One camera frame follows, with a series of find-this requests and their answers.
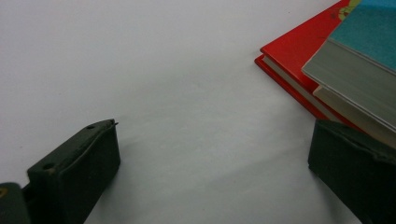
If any yellow book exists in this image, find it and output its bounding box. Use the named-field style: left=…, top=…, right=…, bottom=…
left=312, top=85, right=396, bottom=150

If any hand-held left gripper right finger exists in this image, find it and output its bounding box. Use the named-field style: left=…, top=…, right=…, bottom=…
left=307, top=119, right=396, bottom=224

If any red book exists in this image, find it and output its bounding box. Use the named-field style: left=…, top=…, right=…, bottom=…
left=254, top=0, right=367, bottom=133

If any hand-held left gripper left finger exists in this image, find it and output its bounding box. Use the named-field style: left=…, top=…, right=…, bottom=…
left=26, top=119, right=121, bottom=224

